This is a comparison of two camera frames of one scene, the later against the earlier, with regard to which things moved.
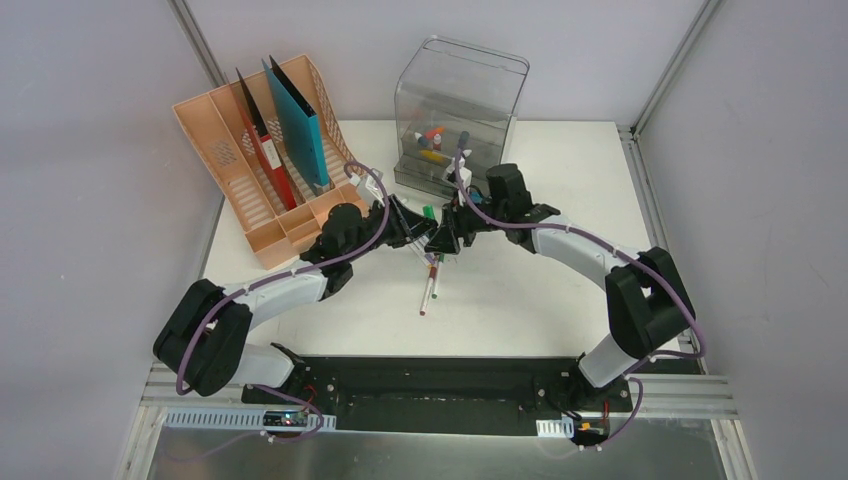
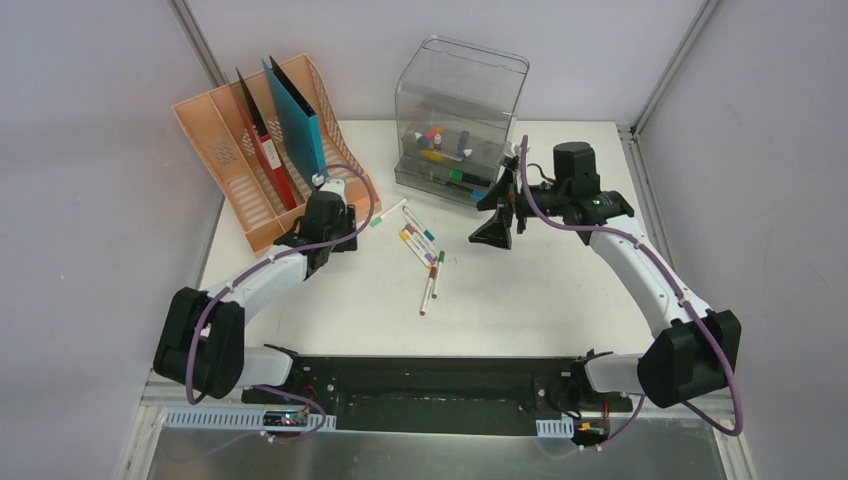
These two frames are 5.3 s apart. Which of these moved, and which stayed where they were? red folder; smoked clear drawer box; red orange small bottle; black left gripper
Moved: black left gripper
Stayed: red orange small bottle; red folder; smoked clear drawer box
